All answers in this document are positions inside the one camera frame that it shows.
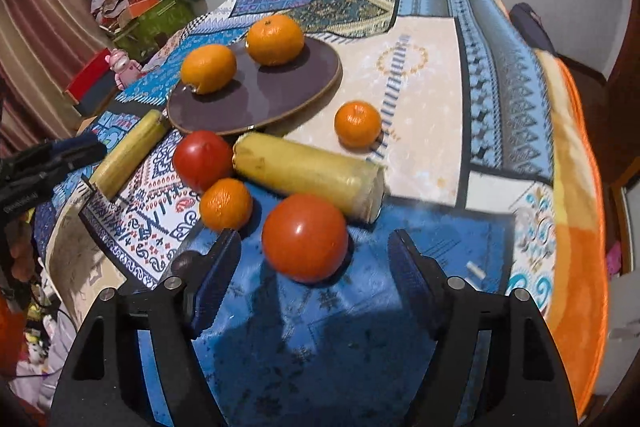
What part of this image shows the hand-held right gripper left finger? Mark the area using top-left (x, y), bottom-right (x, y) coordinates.
top-left (50, 229), bottom-right (243, 427)

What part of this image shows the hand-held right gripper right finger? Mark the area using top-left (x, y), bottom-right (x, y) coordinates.
top-left (387, 229), bottom-right (581, 427)

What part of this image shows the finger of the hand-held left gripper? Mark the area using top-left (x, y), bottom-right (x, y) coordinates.
top-left (15, 142), bottom-right (108, 190)
top-left (10, 133), bottom-right (101, 168)

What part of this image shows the small orange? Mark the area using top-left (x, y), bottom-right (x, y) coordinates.
top-left (334, 101), bottom-right (382, 149)
top-left (199, 178), bottom-right (254, 233)

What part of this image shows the thin sugarcane piece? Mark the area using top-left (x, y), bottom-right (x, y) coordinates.
top-left (89, 109), bottom-right (171, 200)

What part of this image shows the red tomato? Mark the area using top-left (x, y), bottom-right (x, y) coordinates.
top-left (172, 130), bottom-right (236, 194)
top-left (261, 193), bottom-right (349, 284)

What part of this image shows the thick sugarcane piece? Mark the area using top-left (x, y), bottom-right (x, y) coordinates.
top-left (232, 132), bottom-right (386, 225)

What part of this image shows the brown round plate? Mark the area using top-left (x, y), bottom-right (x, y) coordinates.
top-left (166, 36), bottom-right (343, 136)

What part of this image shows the red box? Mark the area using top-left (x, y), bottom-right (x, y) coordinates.
top-left (62, 48), bottom-right (121, 118)

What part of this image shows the pink toy figure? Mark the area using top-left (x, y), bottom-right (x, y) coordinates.
top-left (107, 48), bottom-right (142, 90)

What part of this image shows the striped brown curtain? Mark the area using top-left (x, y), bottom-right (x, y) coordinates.
top-left (0, 0), bottom-right (116, 158)

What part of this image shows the green storage bag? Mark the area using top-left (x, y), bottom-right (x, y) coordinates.
top-left (112, 0), bottom-right (196, 58)

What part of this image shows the orange fleece blanket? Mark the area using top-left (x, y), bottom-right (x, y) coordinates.
top-left (530, 49), bottom-right (608, 418)

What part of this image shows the blue patchwork blanket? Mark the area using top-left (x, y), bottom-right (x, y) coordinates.
top-left (35, 0), bottom-right (558, 427)

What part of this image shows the large orange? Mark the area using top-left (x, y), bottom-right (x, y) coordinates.
top-left (246, 14), bottom-right (306, 66)

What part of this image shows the dark grey backpack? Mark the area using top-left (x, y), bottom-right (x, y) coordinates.
top-left (509, 2), bottom-right (556, 54)

